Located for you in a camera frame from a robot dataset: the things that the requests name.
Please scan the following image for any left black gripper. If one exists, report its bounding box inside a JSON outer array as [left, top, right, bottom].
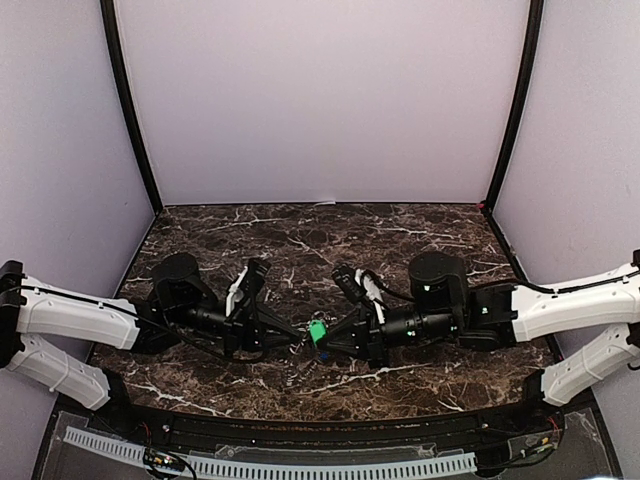
[[170, 295, 301, 359]]

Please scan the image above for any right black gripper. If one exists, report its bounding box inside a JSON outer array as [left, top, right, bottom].
[[317, 298, 460, 369]]

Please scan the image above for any green key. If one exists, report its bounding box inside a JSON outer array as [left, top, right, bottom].
[[308, 319, 327, 346]]

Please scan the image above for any black disc with keyrings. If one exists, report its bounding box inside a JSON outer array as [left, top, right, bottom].
[[283, 310, 334, 392]]

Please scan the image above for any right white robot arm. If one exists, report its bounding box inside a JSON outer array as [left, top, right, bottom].
[[309, 252, 639, 434]]

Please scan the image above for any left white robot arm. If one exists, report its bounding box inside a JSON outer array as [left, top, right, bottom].
[[1, 252, 302, 436]]

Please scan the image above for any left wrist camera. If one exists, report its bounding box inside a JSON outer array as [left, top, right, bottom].
[[225, 258, 271, 318]]

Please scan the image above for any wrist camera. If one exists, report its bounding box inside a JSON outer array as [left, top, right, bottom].
[[225, 258, 271, 318], [331, 264, 388, 325]]

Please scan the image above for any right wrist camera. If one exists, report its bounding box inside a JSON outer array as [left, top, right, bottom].
[[331, 264, 388, 325]]

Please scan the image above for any black front rail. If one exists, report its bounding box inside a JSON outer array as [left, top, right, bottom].
[[115, 404, 533, 446]]

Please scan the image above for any white slotted cable duct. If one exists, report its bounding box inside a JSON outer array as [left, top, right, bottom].
[[62, 427, 478, 479]]

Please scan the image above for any left black frame post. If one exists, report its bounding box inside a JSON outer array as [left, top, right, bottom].
[[99, 0, 164, 216]]

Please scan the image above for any black frame post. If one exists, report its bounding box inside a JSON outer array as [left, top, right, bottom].
[[99, 0, 164, 216], [482, 0, 545, 217]]

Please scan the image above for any right black frame post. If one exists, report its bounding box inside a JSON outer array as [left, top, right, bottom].
[[482, 0, 545, 217]]

